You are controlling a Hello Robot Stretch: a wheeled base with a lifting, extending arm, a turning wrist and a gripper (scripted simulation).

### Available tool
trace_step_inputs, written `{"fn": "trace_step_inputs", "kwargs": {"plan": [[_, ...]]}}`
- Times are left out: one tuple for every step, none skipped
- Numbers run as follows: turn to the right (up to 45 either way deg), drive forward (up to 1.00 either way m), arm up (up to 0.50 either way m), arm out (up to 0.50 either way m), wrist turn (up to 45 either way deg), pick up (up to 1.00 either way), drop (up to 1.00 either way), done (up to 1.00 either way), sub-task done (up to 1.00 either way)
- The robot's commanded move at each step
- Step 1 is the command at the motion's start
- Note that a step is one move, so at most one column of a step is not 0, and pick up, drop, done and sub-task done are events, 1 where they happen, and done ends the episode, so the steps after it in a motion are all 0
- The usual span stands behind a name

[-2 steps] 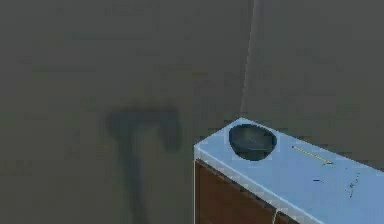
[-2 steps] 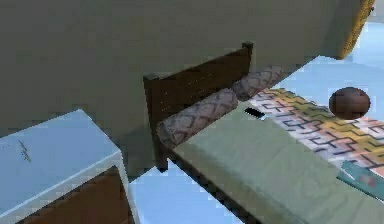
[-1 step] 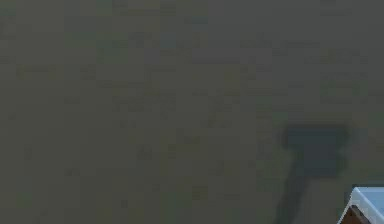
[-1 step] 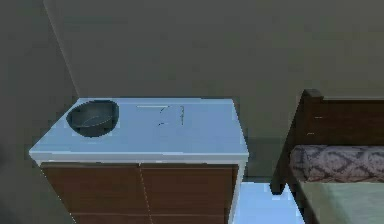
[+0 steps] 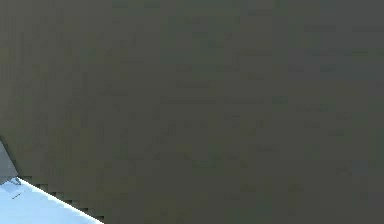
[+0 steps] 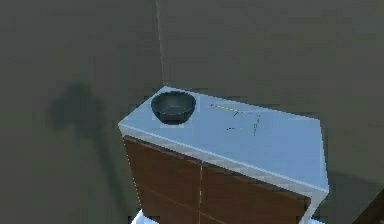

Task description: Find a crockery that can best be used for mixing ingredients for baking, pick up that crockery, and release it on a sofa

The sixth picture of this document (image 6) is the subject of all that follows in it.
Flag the dark grey bowl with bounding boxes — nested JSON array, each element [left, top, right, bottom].
[[150, 90, 197, 126]]

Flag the yellow pencil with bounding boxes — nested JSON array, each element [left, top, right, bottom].
[[210, 103, 241, 113]]

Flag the white top brown cupboard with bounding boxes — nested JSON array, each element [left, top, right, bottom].
[[117, 85, 330, 224]]

